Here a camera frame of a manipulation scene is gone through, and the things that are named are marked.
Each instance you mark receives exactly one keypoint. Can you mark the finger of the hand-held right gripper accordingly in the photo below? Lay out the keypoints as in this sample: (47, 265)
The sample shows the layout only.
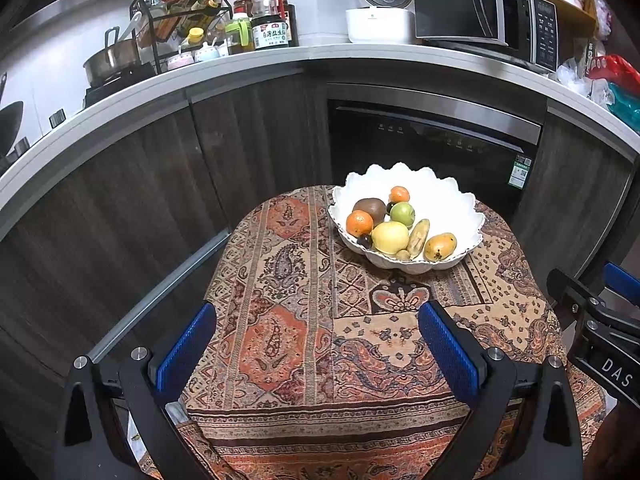
(622, 280)
(575, 295)

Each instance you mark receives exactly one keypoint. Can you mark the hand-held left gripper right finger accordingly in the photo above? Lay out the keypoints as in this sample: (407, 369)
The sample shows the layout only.
(446, 345)

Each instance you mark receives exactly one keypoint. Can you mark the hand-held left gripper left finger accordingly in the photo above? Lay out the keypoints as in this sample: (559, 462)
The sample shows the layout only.
(185, 350)

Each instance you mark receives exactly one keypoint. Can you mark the yellow mango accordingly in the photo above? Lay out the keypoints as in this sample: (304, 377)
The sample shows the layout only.
(440, 246)

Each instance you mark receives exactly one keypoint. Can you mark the small olive brown fruit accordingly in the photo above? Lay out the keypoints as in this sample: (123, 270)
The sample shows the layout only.
(403, 255)

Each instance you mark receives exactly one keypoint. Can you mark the yellow banana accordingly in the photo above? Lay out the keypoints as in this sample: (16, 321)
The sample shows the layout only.
(418, 238)

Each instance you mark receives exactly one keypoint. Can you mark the large yellow citrus fruit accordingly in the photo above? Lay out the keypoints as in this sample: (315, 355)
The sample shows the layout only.
(390, 237)

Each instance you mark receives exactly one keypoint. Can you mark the small dark plum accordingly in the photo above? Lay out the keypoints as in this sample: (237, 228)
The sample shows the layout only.
(367, 241)
(389, 207)

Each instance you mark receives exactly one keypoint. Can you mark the white scalloped bowl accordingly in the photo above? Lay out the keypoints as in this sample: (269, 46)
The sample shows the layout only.
(450, 200)

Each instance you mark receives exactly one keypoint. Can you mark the orange tangerine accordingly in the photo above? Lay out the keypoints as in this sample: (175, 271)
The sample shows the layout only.
(399, 194)
(359, 223)

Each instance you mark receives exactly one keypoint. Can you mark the grey metal kick strip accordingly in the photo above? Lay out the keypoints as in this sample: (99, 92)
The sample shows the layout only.
(160, 295)

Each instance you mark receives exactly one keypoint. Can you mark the dark wood cabinet door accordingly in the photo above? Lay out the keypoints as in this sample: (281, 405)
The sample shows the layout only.
(100, 235)
(260, 150)
(575, 200)

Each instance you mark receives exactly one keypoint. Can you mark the patterned paisley tablecloth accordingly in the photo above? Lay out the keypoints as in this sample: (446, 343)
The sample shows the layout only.
(300, 335)

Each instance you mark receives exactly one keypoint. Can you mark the green white label sticker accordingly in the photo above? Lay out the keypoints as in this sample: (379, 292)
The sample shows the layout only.
(520, 173)

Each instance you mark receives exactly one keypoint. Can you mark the green apple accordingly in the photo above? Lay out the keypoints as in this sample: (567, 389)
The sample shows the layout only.
(403, 214)

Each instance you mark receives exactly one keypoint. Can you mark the brown kiwi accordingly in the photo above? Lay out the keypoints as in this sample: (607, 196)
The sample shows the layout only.
(369, 208)

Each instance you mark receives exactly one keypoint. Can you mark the teal plastic bag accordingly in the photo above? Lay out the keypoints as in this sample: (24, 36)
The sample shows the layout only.
(625, 107)

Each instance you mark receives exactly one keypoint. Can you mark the red plastic bag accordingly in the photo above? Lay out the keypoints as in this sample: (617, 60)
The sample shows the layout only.
(617, 72)

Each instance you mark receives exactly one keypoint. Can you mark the white plastic bags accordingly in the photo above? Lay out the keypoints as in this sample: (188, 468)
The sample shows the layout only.
(575, 77)

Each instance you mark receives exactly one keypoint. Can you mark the black built-in dishwasher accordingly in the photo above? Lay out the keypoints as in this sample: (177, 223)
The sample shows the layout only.
(440, 135)

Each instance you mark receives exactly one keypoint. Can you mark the black gas stove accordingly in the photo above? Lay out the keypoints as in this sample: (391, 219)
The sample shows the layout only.
(117, 87)

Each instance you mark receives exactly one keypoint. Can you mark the black wok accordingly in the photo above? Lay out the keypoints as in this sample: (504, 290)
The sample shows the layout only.
(11, 130)

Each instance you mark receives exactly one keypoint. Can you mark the small white condiment jar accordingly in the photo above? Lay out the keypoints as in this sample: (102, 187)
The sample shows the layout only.
(179, 60)
(206, 52)

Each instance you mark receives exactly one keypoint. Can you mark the steel cooking pot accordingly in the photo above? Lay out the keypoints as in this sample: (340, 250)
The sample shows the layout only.
(112, 62)

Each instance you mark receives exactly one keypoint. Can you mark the black microwave oven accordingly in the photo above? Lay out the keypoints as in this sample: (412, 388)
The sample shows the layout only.
(465, 5)

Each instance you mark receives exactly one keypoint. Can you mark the yellow cap bottle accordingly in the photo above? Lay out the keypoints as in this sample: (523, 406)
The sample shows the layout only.
(196, 40)

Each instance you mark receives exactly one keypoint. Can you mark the grey kitchen countertop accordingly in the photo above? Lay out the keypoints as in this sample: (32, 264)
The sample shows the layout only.
(300, 54)

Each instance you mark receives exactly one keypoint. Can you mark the green lid glass jar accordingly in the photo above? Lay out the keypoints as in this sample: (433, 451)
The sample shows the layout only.
(240, 35)

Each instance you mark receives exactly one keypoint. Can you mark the large soy sauce bottle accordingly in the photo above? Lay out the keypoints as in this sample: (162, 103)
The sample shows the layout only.
(271, 20)

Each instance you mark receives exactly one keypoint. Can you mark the white rice cooker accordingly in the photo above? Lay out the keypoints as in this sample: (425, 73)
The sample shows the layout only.
(380, 10)

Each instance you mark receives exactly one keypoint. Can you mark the dark glass bottle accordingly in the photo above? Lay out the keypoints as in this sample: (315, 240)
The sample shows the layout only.
(290, 20)

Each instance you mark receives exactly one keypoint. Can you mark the red lid jar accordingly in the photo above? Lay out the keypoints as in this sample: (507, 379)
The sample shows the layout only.
(242, 6)

